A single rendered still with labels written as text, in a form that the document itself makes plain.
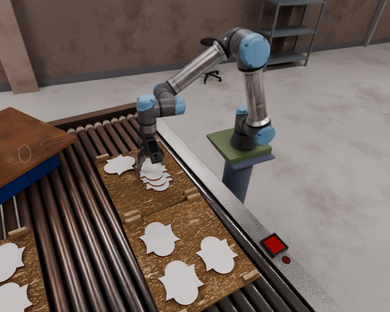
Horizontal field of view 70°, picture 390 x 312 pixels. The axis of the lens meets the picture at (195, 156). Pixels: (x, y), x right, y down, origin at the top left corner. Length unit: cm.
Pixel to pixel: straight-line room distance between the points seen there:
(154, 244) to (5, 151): 78
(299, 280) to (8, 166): 120
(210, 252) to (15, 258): 66
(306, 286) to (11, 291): 95
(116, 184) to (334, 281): 166
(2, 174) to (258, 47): 111
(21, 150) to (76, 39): 305
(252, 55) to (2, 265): 114
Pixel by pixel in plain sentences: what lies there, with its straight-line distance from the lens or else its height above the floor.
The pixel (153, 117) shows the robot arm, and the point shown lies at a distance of 114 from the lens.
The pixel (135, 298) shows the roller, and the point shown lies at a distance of 101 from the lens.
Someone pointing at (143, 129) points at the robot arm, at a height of 119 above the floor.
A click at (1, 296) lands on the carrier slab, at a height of 95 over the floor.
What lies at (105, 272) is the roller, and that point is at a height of 92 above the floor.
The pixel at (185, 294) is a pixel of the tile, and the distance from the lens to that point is 98.
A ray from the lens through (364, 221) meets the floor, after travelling 281.
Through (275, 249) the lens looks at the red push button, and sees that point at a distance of 114.
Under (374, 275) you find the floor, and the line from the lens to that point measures 250.
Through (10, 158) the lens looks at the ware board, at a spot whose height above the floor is 104.
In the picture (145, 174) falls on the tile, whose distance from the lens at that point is 128.
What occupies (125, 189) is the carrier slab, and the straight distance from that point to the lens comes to 127.
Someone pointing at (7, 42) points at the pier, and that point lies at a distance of 421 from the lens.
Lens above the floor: 184
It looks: 39 degrees down
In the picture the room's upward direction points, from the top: 4 degrees clockwise
